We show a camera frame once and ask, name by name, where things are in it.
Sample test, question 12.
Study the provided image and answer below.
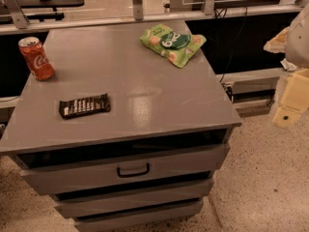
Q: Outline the black rxbar chocolate bar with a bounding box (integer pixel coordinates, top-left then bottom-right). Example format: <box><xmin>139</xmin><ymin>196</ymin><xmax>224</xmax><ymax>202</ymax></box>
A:
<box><xmin>59</xmin><ymin>93</ymin><xmax>111</xmax><ymax>119</ymax></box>

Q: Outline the black background table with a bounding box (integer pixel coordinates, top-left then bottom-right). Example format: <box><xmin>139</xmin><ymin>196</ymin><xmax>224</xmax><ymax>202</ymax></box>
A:
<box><xmin>16</xmin><ymin>0</ymin><xmax>85</xmax><ymax>21</ymax></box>

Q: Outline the black drawer handle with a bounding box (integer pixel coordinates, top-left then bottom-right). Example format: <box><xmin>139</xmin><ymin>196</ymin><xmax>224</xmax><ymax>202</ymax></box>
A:
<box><xmin>117</xmin><ymin>163</ymin><xmax>150</xmax><ymax>178</ymax></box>

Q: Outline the orange soda can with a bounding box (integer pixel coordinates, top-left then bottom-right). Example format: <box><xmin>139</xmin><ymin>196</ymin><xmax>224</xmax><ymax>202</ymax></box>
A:
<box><xmin>18</xmin><ymin>37</ymin><xmax>55</xmax><ymax>80</ymax></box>

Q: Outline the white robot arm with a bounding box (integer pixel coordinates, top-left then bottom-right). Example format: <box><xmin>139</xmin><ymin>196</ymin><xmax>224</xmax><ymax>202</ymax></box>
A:
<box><xmin>264</xmin><ymin>4</ymin><xmax>309</xmax><ymax>129</ymax></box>

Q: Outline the grey drawer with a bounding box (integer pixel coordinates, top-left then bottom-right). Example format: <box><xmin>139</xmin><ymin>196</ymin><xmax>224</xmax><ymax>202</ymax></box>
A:
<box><xmin>21</xmin><ymin>143</ymin><xmax>230</xmax><ymax>195</ymax></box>
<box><xmin>75</xmin><ymin>198</ymin><xmax>203</xmax><ymax>232</ymax></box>
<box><xmin>55</xmin><ymin>178</ymin><xmax>213</xmax><ymax>218</ymax></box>

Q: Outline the bottom grey drawer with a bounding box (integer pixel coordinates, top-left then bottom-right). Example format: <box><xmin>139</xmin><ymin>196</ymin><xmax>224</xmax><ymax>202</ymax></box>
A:
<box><xmin>75</xmin><ymin>198</ymin><xmax>203</xmax><ymax>232</ymax></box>

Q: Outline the black hanging cable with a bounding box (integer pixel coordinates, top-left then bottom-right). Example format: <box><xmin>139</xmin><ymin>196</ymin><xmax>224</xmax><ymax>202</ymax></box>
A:
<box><xmin>213</xmin><ymin>6</ymin><xmax>249</xmax><ymax>84</ymax></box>

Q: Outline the metal rail frame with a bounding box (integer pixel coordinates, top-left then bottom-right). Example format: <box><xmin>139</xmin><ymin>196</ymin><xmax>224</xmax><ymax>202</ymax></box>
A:
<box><xmin>0</xmin><ymin>0</ymin><xmax>308</xmax><ymax>36</ymax></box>

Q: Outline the middle grey drawer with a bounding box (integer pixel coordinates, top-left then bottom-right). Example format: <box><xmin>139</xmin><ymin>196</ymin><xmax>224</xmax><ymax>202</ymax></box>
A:
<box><xmin>55</xmin><ymin>178</ymin><xmax>213</xmax><ymax>218</ymax></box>

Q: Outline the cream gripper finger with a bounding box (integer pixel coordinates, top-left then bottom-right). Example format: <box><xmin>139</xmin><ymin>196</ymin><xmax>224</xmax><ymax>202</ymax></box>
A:
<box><xmin>272</xmin><ymin>69</ymin><xmax>309</xmax><ymax>129</ymax></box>

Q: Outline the green rice chip bag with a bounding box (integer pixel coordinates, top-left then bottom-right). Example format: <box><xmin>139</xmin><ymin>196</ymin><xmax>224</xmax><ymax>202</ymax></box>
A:
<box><xmin>140</xmin><ymin>24</ymin><xmax>207</xmax><ymax>69</ymax></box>

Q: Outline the top grey drawer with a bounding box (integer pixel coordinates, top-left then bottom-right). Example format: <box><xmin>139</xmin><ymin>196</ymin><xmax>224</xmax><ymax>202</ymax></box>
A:
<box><xmin>21</xmin><ymin>143</ymin><xmax>230</xmax><ymax>195</ymax></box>

